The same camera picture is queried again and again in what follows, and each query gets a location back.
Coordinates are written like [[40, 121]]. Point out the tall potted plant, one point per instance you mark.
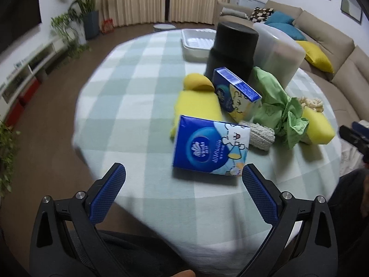
[[85, 11]]

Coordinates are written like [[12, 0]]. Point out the black cylindrical container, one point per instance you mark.
[[234, 47]]

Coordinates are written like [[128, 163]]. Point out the teal cushion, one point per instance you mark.
[[279, 17], [290, 30]]

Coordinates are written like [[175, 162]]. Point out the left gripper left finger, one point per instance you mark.
[[101, 195]]

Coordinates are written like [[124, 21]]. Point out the translucent plastic jar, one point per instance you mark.
[[277, 53]]

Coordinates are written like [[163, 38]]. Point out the black wall television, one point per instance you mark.
[[19, 17]]

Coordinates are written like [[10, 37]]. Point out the red box on floor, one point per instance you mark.
[[107, 26]]

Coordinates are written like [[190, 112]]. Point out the white plastic tray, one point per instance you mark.
[[197, 43]]

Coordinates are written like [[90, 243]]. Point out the yellow rectangular sponge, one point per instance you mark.
[[319, 130]]

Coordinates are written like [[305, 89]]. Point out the yellow egg-shaped sponge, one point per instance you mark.
[[197, 82]]

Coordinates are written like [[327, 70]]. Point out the white TV console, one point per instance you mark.
[[35, 64]]

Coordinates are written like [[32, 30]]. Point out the trailing ivy plant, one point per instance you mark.
[[68, 26]]

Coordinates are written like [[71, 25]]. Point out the grey folded blanket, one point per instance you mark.
[[233, 12]]

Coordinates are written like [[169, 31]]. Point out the blue tissue pack front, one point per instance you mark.
[[210, 146]]

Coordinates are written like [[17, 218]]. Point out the yellow sponge cloth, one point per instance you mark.
[[200, 104]]

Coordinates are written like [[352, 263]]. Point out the white cabinet behind sofa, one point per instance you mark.
[[252, 4]]

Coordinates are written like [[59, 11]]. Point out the yellow cushion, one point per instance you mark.
[[316, 57]]

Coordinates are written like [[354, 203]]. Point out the teal cushion rear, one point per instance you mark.
[[279, 17]]

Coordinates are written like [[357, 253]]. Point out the cream chenille duster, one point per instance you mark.
[[315, 104]]

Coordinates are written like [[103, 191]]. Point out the beige leather sofa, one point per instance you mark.
[[334, 62]]

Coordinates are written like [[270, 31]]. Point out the black white patterned cushion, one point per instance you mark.
[[260, 15]]

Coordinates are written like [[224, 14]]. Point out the green microfiber cloth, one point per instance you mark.
[[278, 111]]

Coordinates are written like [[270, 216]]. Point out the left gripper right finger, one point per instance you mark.
[[263, 192]]

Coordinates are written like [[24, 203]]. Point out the teal cushion front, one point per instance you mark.
[[290, 30]]

